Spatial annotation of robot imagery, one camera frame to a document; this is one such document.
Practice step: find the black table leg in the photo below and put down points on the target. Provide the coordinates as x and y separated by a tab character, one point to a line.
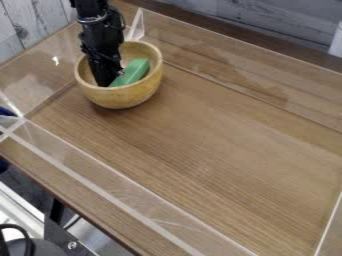
57	211

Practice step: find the green rectangular block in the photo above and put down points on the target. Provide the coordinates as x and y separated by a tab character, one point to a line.
134	72

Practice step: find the black metal bracket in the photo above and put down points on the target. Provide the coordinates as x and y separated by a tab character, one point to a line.
57	235

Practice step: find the brown wooden bowl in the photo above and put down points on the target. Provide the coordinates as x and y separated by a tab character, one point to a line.
129	95

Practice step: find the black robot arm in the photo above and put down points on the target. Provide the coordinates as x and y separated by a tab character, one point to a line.
92	8

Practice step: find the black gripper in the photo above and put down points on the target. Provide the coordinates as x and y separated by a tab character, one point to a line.
102	38

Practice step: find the clear acrylic tray enclosure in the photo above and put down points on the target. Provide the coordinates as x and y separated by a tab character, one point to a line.
223	168

